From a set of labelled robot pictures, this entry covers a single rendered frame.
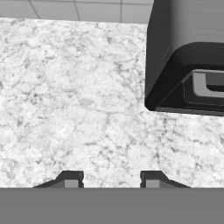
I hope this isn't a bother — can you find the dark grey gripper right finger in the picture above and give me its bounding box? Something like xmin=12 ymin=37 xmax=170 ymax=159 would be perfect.
xmin=139 ymin=170 xmax=192 ymax=189

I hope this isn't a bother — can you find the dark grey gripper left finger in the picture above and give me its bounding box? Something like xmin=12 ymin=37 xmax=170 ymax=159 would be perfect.
xmin=32 ymin=170 xmax=85 ymax=189

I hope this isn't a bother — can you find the black countertop appliance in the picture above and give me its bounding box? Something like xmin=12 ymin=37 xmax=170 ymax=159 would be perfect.
xmin=143 ymin=0 xmax=224 ymax=117

